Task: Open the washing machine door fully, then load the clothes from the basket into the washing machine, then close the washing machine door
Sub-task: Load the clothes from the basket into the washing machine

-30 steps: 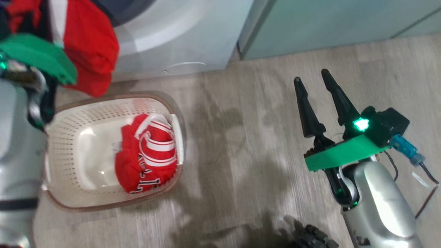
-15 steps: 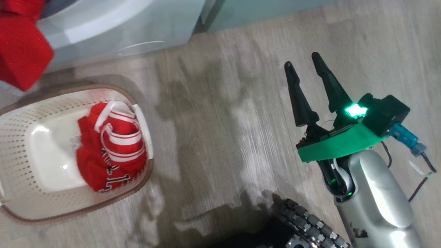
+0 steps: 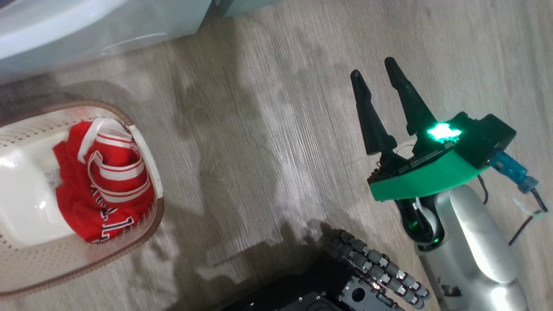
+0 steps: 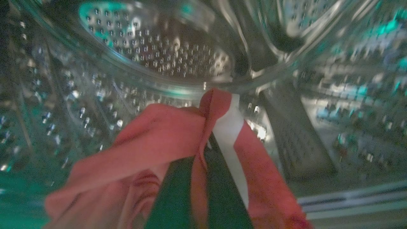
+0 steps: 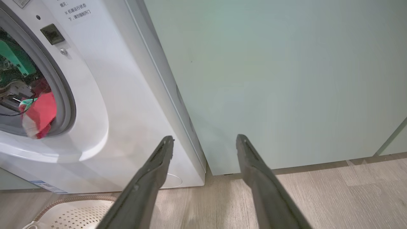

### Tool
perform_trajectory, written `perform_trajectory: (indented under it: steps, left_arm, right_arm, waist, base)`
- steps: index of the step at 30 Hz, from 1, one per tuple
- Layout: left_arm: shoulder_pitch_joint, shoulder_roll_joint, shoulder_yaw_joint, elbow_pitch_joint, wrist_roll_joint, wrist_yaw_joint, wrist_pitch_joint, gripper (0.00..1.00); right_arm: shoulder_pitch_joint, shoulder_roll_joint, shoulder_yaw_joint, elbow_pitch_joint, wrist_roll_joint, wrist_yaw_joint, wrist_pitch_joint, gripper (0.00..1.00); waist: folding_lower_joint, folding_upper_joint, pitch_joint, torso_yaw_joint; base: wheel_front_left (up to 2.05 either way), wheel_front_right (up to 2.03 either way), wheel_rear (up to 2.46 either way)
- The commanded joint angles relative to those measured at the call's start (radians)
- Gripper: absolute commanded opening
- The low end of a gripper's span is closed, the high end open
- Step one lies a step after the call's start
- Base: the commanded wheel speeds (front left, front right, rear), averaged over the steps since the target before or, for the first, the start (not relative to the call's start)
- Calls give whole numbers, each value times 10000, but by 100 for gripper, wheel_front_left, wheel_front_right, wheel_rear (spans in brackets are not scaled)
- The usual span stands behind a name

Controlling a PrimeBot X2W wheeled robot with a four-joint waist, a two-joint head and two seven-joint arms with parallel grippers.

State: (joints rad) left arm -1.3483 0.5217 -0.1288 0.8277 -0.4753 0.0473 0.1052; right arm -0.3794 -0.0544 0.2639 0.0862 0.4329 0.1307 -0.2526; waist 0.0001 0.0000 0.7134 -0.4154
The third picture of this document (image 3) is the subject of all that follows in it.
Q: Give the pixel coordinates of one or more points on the cream perforated laundry basket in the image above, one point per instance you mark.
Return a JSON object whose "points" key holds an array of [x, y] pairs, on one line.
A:
{"points": [[26, 203]]}

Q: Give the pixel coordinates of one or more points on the white washing machine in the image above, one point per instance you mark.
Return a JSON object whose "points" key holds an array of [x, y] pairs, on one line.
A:
{"points": [[86, 30]]}

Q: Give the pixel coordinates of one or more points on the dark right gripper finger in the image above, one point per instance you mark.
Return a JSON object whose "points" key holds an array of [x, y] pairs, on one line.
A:
{"points": [[376, 129], [412, 108]]}

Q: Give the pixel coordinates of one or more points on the pale green plain cabinet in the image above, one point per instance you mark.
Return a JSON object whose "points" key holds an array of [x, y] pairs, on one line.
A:
{"points": [[246, 5]]}

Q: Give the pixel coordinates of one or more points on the black robot base with rollers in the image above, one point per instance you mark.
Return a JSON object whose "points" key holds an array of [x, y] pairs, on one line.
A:
{"points": [[367, 276]]}

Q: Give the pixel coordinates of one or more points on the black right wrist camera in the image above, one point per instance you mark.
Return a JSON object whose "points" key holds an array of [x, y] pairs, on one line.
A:
{"points": [[488, 138]]}

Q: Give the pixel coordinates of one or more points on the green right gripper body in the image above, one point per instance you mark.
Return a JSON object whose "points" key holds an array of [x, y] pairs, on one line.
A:
{"points": [[423, 177]]}

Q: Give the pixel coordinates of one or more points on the red and white jersey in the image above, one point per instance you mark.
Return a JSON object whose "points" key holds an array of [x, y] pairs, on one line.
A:
{"points": [[82, 194]]}

